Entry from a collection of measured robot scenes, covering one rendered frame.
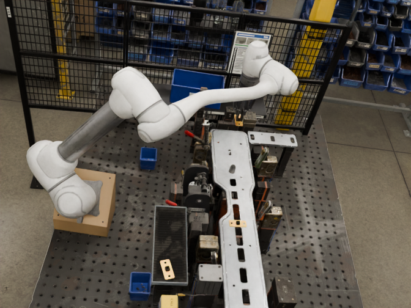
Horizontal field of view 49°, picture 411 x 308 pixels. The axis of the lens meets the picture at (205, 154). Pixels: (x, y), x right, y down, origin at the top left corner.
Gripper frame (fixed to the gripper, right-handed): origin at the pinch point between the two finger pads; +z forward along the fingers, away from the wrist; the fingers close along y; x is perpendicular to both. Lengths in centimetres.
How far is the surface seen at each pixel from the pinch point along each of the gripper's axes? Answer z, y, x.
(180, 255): 13, -30, -75
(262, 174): 34.2, 18.7, -8.6
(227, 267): 29, -7, -71
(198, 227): 19, -21, -57
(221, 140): 28.6, -3.6, 10.5
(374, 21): 21, 135, 161
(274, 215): 25, 18, -44
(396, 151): 127, 190, 120
